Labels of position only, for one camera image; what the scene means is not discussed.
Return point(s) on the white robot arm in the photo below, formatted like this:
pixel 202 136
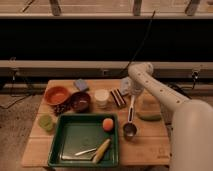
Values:
pixel 192 122

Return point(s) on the blue sponge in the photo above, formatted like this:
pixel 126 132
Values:
pixel 81 85

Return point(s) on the white paper cup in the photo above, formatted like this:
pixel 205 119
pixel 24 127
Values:
pixel 101 97

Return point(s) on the green plastic tray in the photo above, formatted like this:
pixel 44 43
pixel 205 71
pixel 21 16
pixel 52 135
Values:
pixel 76 137

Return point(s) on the white handled brush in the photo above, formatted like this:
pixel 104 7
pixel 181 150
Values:
pixel 131 109

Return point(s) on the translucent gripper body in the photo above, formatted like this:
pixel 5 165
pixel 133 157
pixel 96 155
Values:
pixel 136 89

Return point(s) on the bunch of dark grapes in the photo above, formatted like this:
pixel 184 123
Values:
pixel 60 109

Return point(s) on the striped brown block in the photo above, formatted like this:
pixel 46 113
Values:
pixel 118 99

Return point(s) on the small metal cup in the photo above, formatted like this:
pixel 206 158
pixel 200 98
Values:
pixel 129 130

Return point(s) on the green pea pod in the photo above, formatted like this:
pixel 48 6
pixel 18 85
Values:
pixel 150 118

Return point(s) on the dark red bowl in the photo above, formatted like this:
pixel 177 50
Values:
pixel 80 101

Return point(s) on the orange bowl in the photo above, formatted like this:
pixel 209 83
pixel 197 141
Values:
pixel 56 95

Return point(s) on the light blue cloth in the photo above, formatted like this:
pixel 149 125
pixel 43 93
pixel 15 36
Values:
pixel 125 86

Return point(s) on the orange ball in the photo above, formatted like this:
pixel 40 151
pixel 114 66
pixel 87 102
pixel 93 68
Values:
pixel 108 124

